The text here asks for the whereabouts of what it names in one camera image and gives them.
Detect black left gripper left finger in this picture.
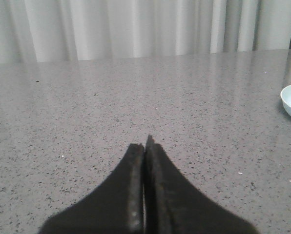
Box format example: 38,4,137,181
40,144,144,234

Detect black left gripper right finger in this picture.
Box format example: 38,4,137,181
144,135,257,234

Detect white pleated curtain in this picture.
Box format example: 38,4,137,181
0,0,291,64

